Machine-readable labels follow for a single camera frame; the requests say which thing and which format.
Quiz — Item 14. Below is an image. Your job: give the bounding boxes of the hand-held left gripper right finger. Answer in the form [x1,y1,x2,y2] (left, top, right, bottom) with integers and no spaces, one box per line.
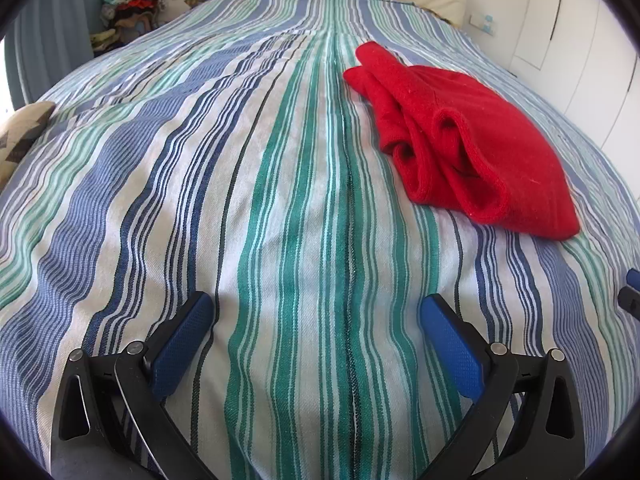
[419,294,587,480]

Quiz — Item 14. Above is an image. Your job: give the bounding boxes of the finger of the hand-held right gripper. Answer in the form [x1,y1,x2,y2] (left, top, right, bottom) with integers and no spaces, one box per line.
[617,267,640,321]

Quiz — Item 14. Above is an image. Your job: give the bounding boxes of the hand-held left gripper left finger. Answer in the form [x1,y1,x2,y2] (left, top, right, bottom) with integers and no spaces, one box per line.
[51,291,217,480]

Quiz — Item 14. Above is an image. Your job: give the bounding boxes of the red knit sweater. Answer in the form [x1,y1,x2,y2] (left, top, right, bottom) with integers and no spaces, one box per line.
[343,41,582,241]

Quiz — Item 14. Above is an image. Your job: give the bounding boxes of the pile of colourful clothes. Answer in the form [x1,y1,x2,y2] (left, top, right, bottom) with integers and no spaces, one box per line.
[90,0,171,53]

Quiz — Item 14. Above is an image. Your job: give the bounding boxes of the striped bedspread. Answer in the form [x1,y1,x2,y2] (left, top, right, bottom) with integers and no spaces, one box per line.
[0,0,640,480]

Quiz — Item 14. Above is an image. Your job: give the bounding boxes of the white wardrobe doors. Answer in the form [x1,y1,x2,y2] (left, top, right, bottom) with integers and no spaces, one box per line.
[510,0,640,161]

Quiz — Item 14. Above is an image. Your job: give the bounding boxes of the patterned cushion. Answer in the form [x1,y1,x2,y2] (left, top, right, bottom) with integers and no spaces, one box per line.
[0,101,57,196]

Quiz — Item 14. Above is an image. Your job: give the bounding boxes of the blue curtain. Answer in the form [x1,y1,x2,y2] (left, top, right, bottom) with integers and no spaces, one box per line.
[4,0,136,111]

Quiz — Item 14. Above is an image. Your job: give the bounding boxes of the white wall socket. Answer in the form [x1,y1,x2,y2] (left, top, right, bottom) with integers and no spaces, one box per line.
[470,11,498,36]

